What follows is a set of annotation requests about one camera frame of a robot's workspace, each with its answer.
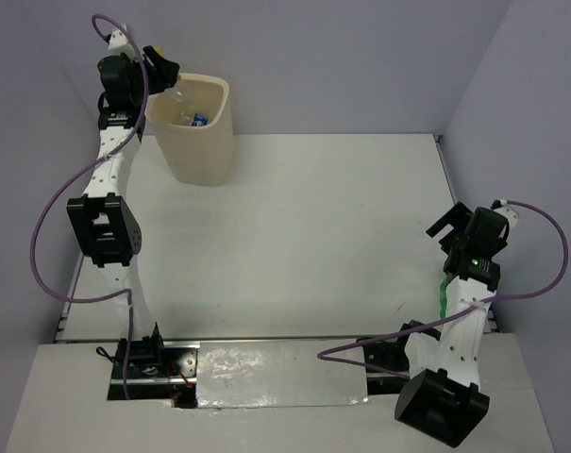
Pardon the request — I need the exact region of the small bottle blue cap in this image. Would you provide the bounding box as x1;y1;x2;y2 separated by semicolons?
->
177;110;210;127

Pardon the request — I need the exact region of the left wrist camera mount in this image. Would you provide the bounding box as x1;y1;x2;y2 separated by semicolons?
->
108;29;136;59

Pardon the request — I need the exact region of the clear bottle yellow cap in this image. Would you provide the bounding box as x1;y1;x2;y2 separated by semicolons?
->
155;46;193;107

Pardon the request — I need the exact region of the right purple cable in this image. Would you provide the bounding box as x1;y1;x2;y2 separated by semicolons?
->
316;200;570;381

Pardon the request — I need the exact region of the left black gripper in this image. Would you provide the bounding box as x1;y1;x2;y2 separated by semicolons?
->
125;45;180;106

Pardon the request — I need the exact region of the beige plastic bin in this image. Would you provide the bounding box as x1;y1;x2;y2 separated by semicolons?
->
145;73;234;186

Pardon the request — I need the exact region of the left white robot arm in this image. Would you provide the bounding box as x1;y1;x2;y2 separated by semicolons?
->
67;46;179;377

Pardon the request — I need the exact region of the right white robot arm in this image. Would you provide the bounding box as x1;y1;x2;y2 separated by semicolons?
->
393;202;518;448

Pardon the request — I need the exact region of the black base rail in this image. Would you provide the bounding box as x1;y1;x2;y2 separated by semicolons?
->
107;339;409;410

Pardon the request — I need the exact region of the silver reflective sheet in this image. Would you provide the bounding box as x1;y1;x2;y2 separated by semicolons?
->
196;340;368;409

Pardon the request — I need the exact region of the green plastic bottle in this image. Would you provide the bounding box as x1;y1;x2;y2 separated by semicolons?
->
439;274;454;319

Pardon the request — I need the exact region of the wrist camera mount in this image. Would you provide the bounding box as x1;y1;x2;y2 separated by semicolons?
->
108;29;136;59
491;199;519;231

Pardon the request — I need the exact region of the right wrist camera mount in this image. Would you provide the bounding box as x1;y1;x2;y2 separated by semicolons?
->
491;199;519;231

